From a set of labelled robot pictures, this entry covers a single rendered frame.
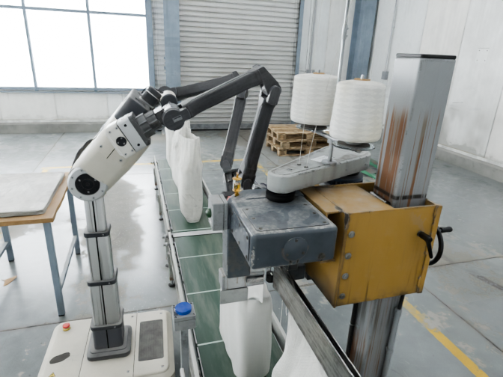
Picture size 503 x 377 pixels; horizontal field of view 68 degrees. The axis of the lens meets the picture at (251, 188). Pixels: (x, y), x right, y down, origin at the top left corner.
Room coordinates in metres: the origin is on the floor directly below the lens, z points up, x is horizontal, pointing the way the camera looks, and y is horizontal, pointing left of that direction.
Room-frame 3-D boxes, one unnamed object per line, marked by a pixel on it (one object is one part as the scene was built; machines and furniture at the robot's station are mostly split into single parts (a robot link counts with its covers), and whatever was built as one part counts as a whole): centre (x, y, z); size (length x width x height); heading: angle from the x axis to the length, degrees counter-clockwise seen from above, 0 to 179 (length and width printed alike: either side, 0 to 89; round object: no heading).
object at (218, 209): (1.03, 0.10, 1.29); 0.08 x 0.05 x 0.09; 18
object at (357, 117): (1.04, -0.29, 1.61); 0.15 x 0.14 x 0.17; 18
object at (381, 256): (1.10, -0.39, 1.18); 0.34 x 0.25 x 0.31; 108
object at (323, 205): (1.06, -0.20, 1.26); 0.22 x 0.05 x 0.16; 18
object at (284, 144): (7.04, -0.95, 0.22); 1.21 x 0.84 x 0.14; 108
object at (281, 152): (7.03, -0.93, 0.07); 1.20 x 0.82 x 0.14; 106
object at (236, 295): (1.05, 0.05, 0.98); 0.09 x 0.05 x 0.05; 108
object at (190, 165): (3.03, 0.53, 0.74); 0.47 x 0.22 x 0.72; 16
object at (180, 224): (3.72, 0.75, 0.34); 2.21 x 0.39 x 0.09; 18
